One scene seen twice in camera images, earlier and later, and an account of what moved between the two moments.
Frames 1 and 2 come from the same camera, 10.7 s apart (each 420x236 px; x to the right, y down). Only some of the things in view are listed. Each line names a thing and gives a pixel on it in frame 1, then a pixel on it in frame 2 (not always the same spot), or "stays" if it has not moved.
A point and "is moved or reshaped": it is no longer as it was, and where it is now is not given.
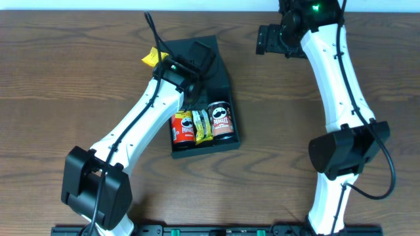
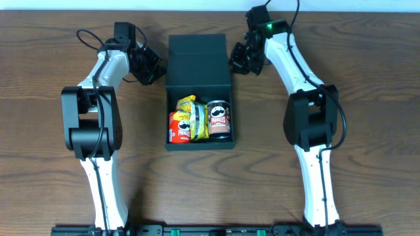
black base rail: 219,231 stays
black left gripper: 203,95 -> 149,66
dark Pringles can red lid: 221,119 stays
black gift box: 214,87 is moved or reshaped
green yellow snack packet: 203,127 is moved or reshaped
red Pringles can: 183,128 is moved or reshaped
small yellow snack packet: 152,58 is moved or reshaped
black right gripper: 266,39 -> 241,58
